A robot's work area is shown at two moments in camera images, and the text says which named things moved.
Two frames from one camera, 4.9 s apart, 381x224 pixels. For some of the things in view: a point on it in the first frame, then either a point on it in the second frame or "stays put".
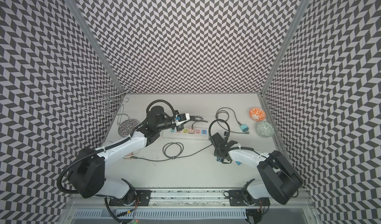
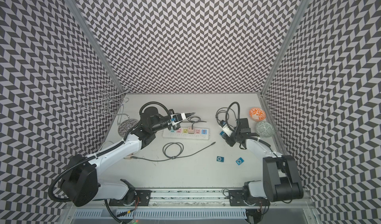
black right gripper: (216, 153) to (231, 143)
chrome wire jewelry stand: (110, 100) stays put
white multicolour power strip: (200, 133) stays put
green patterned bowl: (265, 129) stays put
